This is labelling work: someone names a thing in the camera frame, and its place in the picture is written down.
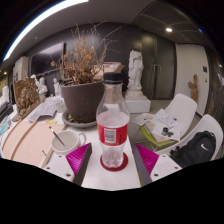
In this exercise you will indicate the clear plastic bottle red label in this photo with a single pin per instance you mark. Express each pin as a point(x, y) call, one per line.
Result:
point(112, 133)

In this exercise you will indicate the grey plant pot saucer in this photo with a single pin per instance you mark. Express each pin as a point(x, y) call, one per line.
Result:
point(80, 125)

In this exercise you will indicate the small white plaster figurine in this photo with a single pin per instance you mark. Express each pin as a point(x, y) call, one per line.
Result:
point(57, 87)

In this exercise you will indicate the brown cardboard box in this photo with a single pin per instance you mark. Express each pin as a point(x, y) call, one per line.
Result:
point(111, 68)

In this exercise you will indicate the colourful painted sheet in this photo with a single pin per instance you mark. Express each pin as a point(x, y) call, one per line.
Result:
point(5, 125)

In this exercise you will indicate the white standing statue on pedestal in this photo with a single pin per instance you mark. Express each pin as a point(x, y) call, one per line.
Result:
point(135, 66)

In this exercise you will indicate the wooden figure sculpture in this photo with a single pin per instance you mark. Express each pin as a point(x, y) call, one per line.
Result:
point(193, 87)

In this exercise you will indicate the black wall screen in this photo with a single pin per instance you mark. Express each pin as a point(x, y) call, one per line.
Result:
point(45, 60)

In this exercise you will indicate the white plaster bust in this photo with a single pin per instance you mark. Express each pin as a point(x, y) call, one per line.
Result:
point(43, 86)
point(35, 81)

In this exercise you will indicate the black backpack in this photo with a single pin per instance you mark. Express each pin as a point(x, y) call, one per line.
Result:
point(196, 150)

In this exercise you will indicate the printed paper sheet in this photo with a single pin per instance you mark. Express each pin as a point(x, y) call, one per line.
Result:
point(43, 108)

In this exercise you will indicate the long ceiling light strip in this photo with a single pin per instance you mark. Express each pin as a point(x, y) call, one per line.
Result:
point(43, 15)

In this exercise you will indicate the white cabinet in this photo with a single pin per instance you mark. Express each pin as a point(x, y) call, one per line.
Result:
point(20, 68)

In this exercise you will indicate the white plaster sculpture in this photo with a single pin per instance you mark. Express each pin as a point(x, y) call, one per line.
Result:
point(4, 96)

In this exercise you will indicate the thin paint brush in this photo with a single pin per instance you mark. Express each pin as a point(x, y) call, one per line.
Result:
point(56, 136)

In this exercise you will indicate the white ceramic mug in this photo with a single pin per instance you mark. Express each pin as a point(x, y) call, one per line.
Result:
point(73, 146)

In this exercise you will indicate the flat round red coaster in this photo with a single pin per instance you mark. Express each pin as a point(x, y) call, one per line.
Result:
point(113, 169)

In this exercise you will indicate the yellow sticky note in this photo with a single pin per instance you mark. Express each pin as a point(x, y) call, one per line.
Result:
point(51, 121)

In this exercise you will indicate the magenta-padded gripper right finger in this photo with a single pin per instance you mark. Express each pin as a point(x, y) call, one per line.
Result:
point(146, 159)

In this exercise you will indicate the brown carved relief sculpture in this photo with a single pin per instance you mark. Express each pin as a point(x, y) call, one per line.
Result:
point(26, 98)

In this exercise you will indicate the pile of papers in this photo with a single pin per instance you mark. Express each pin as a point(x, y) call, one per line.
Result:
point(165, 123)

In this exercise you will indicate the dried plant in grey pot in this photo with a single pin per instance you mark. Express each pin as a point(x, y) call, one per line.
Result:
point(81, 103)

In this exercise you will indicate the small white cup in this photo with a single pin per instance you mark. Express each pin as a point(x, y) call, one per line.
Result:
point(61, 107)

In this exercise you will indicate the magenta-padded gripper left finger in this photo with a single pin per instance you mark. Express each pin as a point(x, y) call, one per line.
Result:
point(79, 159)

